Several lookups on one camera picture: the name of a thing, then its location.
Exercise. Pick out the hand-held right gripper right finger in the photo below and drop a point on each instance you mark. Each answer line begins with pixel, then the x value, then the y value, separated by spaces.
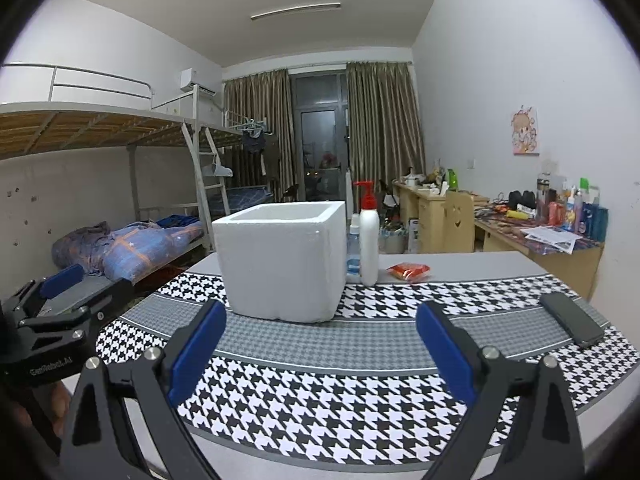
pixel 445 350

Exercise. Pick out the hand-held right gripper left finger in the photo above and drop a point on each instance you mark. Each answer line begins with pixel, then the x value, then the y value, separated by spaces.
pixel 200 350

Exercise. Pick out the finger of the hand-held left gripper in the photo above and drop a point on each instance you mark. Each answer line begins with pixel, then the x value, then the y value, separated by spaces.
pixel 112 292
pixel 62 280

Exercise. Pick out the white foam box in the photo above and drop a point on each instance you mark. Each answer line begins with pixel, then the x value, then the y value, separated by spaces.
pixel 280 265

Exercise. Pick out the person's left hand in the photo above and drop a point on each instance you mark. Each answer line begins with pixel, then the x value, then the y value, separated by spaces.
pixel 61 407

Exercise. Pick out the blue plaid quilt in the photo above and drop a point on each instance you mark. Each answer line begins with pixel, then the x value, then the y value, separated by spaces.
pixel 140 250

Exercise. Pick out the red snack packet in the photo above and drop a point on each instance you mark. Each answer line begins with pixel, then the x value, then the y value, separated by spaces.
pixel 407 271

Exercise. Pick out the houndstooth table mat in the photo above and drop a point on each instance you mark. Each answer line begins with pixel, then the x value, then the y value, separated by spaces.
pixel 350 400

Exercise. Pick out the blue and white box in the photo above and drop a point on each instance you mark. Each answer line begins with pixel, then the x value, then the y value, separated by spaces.
pixel 413 235

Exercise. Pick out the grey bucket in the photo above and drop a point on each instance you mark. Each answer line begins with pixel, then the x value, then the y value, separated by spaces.
pixel 392 242

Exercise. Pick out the wooden chair with smiley cutout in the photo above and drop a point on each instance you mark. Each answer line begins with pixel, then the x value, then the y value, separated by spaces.
pixel 457 225

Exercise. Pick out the white pump bottle red pump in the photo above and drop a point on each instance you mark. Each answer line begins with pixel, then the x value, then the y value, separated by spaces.
pixel 369 245

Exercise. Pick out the black smartphone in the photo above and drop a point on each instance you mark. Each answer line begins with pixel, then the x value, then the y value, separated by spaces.
pixel 572 317

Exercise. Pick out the clear spray bottle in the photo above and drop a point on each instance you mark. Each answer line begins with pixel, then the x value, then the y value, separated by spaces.
pixel 353 255

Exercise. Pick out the light wooden desk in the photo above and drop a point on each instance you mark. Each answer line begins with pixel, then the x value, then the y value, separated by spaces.
pixel 425 215
pixel 565 265

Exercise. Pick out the printed desk mat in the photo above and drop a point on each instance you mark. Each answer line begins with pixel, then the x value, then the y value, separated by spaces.
pixel 505 225

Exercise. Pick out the white paper leaflet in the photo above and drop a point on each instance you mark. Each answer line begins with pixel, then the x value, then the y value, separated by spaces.
pixel 550 237

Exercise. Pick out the yellow tube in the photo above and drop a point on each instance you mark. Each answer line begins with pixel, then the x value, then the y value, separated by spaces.
pixel 517 214

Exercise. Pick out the white metal bunk bed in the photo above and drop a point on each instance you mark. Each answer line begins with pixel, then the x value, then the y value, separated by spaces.
pixel 100 127
pixel 220 132

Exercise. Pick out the blue checked bed sheet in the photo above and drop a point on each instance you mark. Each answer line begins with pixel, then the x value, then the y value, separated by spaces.
pixel 240 195

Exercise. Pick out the white hanger with cloth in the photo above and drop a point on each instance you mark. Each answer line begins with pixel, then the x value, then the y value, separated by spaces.
pixel 217 170

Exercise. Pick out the black headphones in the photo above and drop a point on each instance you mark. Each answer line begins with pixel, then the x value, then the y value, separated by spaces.
pixel 522 199

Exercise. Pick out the green bottle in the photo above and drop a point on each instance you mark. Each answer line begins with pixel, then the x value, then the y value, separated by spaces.
pixel 453 180

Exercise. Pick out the pile of small desk items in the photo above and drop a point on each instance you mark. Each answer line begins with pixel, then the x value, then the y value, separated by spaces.
pixel 420 180

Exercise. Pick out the black folding chair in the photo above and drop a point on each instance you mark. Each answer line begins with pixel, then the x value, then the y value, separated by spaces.
pixel 290 191

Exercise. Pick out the row of toiletry bottles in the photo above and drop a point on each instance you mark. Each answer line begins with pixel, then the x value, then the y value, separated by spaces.
pixel 575 210

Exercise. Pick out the dark hanging clothes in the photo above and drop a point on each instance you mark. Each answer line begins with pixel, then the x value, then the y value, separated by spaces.
pixel 257 147

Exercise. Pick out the brown curtain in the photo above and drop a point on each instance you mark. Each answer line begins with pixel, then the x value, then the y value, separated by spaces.
pixel 260 135
pixel 385 125

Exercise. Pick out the white air conditioner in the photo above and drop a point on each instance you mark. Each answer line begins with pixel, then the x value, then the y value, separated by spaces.
pixel 195 80

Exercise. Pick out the glass balcony door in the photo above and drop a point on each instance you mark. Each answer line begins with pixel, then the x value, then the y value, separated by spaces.
pixel 320 130

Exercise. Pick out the ceiling tube light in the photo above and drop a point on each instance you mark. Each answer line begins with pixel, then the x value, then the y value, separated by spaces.
pixel 295 11

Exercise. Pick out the cartoon wall poster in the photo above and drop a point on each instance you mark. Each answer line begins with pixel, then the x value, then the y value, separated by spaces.
pixel 525 130

